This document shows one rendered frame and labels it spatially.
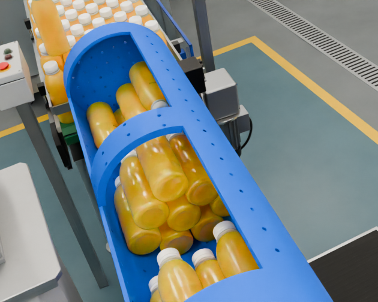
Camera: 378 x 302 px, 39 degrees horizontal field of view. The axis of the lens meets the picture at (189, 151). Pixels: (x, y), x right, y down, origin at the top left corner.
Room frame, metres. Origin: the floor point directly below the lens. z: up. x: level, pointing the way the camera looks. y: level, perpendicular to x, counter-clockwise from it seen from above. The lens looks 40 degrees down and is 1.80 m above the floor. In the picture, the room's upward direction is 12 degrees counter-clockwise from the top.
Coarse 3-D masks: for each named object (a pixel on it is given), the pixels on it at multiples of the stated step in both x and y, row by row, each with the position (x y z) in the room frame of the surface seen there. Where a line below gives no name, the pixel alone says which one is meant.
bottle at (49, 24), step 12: (36, 0) 1.37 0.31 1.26; (48, 0) 1.38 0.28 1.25; (36, 12) 1.36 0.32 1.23; (48, 12) 1.36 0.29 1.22; (36, 24) 1.38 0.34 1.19; (48, 24) 1.36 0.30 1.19; (60, 24) 1.38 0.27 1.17; (48, 36) 1.36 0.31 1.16; (60, 36) 1.37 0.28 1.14; (48, 48) 1.36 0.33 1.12; (60, 48) 1.36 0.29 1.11
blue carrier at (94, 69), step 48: (96, 48) 1.18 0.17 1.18; (144, 48) 1.06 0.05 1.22; (96, 96) 1.17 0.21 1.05; (192, 96) 0.88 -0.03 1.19; (192, 144) 0.69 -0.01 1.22; (96, 192) 0.72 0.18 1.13; (240, 192) 0.57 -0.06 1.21; (288, 240) 0.49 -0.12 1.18; (144, 288) 0.58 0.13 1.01; (240, 288) 0.38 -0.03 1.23; (288, 288) 0.38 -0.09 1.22
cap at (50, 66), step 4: (44, 64) 1.33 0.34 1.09; (48, 64) 1.33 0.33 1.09; (52, 64) 1.32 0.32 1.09; (56, 64) 1.32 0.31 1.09; (44, 68) 1.31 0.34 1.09; (48, 68) 1.31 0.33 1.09; (52, 68) 1.31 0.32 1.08; (56, 68) 1.32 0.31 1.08; (48, 72) 1.31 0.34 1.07; (52, 72) 1.31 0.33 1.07
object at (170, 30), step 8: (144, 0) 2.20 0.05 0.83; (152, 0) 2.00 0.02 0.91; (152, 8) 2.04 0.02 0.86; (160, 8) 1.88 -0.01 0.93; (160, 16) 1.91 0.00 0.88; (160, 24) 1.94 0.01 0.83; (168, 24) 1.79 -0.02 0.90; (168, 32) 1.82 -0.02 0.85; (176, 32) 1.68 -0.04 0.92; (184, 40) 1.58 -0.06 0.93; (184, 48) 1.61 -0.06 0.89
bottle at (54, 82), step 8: (56, 72) 1.31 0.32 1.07; (48, 80) 1.30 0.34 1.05; (56, 80) 1.30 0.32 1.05; (48, 88) 1.30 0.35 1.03; (56, 88) 1.29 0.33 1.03; (64, 88) 1.30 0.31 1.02; (56, 96) 1.29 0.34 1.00; (64, 96) 1.30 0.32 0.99; (56, 104) 1.30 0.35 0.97; (64, 120) 1.29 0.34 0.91; (72, 120) 1.29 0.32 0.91
